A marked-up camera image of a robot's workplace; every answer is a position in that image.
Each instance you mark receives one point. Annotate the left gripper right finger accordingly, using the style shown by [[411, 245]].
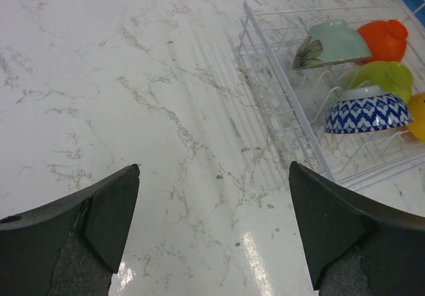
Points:
[[354, 245]]

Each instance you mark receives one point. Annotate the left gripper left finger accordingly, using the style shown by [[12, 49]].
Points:
[[73, 245]]

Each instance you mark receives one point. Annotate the yellow plastic bowl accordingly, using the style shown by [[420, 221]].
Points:
[[416, 109]]

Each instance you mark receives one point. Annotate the red patterned glass bowl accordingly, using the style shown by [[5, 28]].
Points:
[[367, 109]]

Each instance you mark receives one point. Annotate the green plastic bowl underneath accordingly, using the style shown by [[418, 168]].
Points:
[[393, 77]]

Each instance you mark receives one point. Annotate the green ceramic bowl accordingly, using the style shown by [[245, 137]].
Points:
[[332, 42]]

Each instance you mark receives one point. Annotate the red plastic bowl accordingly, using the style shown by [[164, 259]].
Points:
[[387, 40]]

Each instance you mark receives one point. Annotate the clear plastic dish rack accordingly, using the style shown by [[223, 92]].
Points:
[[294, 103]]

